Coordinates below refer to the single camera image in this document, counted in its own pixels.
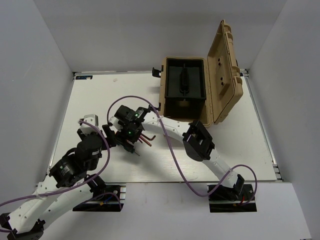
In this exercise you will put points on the green stubby screwdriver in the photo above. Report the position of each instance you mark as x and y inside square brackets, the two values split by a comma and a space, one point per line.
[130, 148]

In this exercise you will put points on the tan plastic toolbox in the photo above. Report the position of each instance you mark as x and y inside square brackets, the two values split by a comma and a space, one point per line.
[223, 84]

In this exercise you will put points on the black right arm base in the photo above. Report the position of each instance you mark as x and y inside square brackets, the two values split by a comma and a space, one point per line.
[224, 194]

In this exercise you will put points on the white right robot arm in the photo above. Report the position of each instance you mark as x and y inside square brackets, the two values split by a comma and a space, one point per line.
[197, 142]

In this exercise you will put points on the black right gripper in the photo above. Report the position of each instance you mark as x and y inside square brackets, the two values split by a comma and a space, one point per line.
[121, 137]

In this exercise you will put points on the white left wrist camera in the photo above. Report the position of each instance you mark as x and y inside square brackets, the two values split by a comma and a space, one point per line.
[89, 124]

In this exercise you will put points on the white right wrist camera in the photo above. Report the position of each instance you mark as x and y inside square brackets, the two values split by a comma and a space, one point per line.
[116, 123]

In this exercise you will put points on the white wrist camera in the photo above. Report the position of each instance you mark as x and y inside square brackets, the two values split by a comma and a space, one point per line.
[89, 124]
[116, 123]

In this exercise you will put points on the blue label sticker left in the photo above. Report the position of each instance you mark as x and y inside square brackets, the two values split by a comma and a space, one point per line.
[84, 77]

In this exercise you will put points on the black toolbox tray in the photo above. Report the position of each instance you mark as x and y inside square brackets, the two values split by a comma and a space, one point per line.
[185, 79]

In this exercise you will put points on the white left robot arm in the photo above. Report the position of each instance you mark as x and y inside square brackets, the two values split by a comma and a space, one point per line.
[66, 185]

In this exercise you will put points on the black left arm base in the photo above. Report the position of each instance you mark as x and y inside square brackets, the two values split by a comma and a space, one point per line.
[103, 192]

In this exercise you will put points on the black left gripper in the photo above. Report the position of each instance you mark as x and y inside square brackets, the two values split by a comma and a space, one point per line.
[111, 135]

